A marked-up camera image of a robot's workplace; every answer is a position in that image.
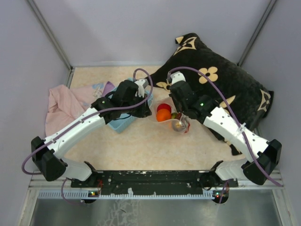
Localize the white slotted cable duct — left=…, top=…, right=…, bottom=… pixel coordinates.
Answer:
left=38, top=188, right=215, bottom=200

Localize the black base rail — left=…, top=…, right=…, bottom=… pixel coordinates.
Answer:
left=71, top=170, right=225, bottom=195

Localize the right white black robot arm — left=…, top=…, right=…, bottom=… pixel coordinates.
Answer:
left=169, top=81, right=282, bottom=186

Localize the black floral pillow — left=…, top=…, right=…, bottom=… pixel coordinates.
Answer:
left=148, top=32, right=275, bottom=156

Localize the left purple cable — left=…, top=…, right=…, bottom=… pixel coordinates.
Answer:
left=21, top=68, right=154, bottom=175

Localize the green orange mango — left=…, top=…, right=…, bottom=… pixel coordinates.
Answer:
left=171, top=113, right=177, bottom=119

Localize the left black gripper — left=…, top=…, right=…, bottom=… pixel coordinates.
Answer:
left=122, top=92, right=152, bottom=118

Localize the light blue plastic basket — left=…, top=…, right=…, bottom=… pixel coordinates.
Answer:
left=106, top=79, right=153, bottom=133

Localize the purple cable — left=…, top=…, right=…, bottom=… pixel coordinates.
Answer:
left=166, top=66, right=284, bottom=187
left=21, top=68, right=154, bottom=175

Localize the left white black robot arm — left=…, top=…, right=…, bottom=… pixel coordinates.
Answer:
left=31, top=79, right=151, bottom=187

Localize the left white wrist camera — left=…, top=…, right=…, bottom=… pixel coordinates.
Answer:
left=135, top=79, right=149, bottom=97

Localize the pink cloth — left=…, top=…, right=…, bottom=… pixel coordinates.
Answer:
left=45, top=81, right=115, bottom=137

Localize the dark red apple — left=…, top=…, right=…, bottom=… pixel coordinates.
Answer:
left=175, top=113, right=182, bottom=120

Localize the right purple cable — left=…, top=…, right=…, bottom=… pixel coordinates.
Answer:
left=166, top=66, right=284, bottom=187

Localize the orange fruit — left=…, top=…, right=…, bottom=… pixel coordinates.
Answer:
left=156, top=109, right=172, bottom=122

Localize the clear dotted zip bag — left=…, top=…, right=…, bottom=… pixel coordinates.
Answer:
left=150, top=97, right=190, bottom=134

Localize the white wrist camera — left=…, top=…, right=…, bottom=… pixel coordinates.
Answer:
left=135, top=79, right=149, bottom=97
left=166, top=72, right=186, bottom=85

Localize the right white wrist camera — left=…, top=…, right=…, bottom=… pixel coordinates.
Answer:
left=166, top=72, right=186, bottom=85

